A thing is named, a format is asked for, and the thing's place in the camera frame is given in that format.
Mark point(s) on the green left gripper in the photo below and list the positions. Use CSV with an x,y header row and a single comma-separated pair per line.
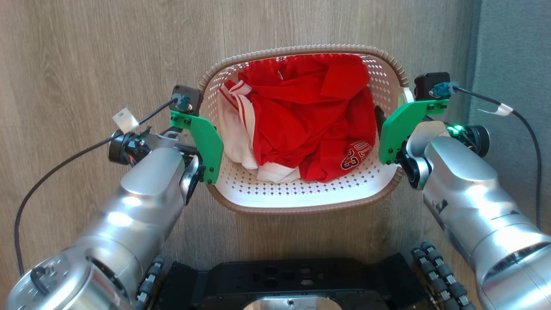
x,y
208,144

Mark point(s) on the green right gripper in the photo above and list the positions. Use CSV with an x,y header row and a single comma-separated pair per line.
x,y
398,129

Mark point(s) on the white laundry basket brown rim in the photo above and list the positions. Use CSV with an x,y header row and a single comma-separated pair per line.
x,y
301,196

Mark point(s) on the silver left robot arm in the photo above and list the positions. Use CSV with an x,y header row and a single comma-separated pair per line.
x,y
129,215

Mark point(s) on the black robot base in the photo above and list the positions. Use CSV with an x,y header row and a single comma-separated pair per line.
x,y
292,277

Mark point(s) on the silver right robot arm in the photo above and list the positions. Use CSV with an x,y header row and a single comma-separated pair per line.
x,y
473,202

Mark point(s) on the white garment with red stripes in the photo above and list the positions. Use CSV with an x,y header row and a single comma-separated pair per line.
x,y
234,133

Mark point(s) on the red basketball jersey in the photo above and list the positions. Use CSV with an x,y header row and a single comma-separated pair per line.
x,y
310,116

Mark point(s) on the grey fabric sofa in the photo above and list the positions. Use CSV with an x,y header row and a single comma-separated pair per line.
x,y
512,56

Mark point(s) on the black left roller wheel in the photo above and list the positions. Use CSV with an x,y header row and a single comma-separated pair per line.
x,y
148,282

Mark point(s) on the black roller wheel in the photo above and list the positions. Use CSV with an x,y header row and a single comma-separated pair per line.
x,y
441,275
148,282

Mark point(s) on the black right roller wheel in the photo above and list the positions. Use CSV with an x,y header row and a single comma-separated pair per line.
x,y
441,275

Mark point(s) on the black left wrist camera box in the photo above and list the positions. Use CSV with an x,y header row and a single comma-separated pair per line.
x,y
189,94

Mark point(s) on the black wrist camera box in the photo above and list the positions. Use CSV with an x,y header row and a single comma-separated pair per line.
x,y
189,94
426,84

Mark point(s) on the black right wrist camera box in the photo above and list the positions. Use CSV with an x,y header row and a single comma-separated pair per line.
x,y
426,84

